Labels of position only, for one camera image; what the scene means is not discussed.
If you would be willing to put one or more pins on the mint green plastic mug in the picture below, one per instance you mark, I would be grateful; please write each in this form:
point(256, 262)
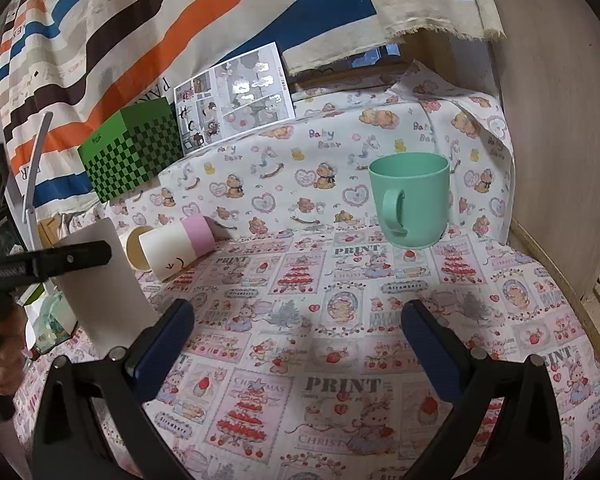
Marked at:
point(411, 196)

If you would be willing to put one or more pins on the cream cup with pink base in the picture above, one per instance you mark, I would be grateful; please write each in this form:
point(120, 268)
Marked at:
point(171, 249)

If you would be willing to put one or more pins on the striped Hermes Paris fabric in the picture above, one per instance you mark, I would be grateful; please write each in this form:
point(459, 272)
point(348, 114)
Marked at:
point(82, 60)

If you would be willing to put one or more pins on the white mug with oval logo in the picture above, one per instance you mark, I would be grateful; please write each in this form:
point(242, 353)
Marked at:
point(107, 300)

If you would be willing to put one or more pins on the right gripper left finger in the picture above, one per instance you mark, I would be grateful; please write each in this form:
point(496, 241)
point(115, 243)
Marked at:
point(68, 440)

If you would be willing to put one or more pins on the green black checkered box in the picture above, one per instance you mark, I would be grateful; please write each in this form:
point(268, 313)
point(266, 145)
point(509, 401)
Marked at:
point(133, 146)

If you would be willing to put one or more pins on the green tissue pack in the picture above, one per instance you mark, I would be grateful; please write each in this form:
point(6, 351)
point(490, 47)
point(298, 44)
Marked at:
point(50, 322)

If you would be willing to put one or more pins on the wooden side cabinet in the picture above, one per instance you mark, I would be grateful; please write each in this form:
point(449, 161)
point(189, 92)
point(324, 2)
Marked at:
point(546, 72)

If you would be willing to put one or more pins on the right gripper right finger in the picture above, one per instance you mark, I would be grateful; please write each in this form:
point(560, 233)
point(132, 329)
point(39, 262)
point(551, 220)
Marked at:
point(526, 439)

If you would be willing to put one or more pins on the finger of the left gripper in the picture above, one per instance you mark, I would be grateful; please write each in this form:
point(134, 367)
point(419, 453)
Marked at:
point(29, 268)

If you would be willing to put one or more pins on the printed bear tablecloth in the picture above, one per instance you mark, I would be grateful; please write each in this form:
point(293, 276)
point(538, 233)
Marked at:
point(298, 367)

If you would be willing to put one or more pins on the person's left hand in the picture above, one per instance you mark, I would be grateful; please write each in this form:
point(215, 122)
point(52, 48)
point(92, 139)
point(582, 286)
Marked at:
point(12, 342)

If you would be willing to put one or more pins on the comic strip printed card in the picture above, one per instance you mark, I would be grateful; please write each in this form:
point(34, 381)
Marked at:
point(244, 93)

